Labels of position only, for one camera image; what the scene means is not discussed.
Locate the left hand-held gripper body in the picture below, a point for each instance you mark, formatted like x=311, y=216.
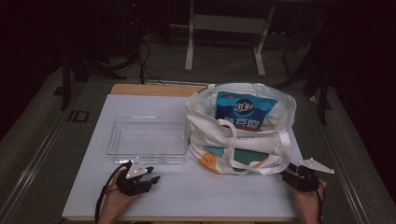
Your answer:
x=137, y=183

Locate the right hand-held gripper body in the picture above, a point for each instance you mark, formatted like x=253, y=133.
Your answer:
x=305, y=182

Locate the clear plastic box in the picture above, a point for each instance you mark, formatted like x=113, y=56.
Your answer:
x=146, y=140

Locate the white canvas tote bag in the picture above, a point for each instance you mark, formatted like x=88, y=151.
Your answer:
x=205, y=137

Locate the blue snack pouch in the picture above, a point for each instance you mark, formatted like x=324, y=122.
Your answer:
x=246, y=109

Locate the person's right hand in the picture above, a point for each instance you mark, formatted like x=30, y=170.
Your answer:
x=309, y=203

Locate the person's left hand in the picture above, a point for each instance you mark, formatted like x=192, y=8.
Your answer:
x=116, y=200

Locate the white table board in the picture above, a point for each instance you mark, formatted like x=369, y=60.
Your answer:
x=202, y=196

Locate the black metal stand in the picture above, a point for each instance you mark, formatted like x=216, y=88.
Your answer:
x=323, y=93
x=66, y=81

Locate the white metal stand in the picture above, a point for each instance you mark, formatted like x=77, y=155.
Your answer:
x=230, y=24

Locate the small black floor bracket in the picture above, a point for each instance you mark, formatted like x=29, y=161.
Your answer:
x=79, y=116

